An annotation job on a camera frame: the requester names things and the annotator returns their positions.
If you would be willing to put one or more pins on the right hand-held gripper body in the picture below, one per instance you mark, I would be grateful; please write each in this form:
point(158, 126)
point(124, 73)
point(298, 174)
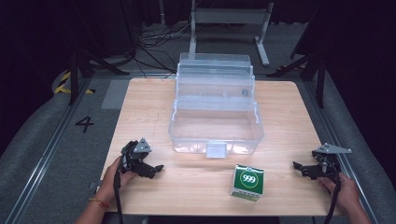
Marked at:
point(325, 166)

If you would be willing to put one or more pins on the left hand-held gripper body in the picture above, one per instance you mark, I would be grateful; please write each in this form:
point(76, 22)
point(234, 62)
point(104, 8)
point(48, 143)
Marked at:
point(130, 155)

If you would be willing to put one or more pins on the green and white medicine box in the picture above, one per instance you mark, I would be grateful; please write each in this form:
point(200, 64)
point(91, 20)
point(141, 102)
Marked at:
point(248, 180)

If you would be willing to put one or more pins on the clear plastic storage box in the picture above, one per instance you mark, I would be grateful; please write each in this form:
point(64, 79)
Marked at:
point(214, 124)

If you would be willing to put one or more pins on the person's right hand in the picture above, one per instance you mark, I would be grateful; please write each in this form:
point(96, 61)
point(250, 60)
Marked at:
point(345, 193)

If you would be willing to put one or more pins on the person's left hand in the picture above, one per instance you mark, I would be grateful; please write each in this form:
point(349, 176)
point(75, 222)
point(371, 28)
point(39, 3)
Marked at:
point(110, 182)

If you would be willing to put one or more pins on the black tripod stand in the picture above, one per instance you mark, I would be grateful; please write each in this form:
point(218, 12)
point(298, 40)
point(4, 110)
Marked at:
point(74, 71)
point(319, 71)

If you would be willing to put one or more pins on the yellow and black hazard tape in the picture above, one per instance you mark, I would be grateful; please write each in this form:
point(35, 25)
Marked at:
point(63, 84)

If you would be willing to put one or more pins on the grey metal stand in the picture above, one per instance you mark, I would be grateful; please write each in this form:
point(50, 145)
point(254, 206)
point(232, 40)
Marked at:
point(230, 15)

